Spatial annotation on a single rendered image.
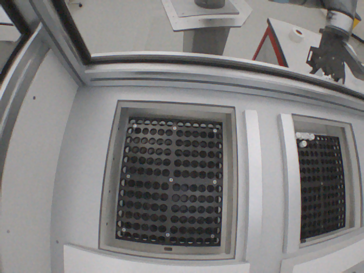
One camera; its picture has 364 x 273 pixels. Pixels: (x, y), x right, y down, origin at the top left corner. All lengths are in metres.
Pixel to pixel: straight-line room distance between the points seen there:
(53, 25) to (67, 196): 0.25
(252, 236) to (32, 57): 0.40
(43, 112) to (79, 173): 0.11
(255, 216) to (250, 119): 0.15
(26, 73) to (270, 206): 0.39
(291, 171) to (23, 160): 0.38
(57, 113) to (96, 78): 0.09
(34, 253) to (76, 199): 0.11
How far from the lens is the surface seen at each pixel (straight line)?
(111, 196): 0.36
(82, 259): 0.30
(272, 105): 0.34
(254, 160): 0.27
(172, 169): 0.30
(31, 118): 0.27
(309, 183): 0.40
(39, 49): 0.30
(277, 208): 0.30
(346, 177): 0.52
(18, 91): 0.26
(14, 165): 0.26
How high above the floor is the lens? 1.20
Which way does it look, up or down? 71 degrees down
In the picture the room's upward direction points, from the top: 5 degrees clockwise
